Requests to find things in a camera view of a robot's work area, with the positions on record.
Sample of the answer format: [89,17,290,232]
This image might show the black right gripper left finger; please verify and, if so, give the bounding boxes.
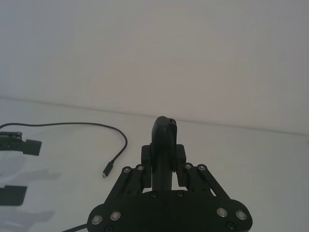
[88,116,175,227]

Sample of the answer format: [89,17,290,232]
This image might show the white table cloth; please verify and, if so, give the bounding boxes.
[0,96,309,232]

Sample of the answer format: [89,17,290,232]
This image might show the black cable with small plug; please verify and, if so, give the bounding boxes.
[0,122,128,180]

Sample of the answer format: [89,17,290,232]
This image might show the thin dark robot cable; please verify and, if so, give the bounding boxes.
[60,223,87,232]

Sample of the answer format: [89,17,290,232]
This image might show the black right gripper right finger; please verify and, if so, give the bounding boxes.
[169,117,253,226]

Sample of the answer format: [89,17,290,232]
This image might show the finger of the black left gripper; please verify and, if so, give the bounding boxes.
[0,185,28,206]
[0,131,42,157]

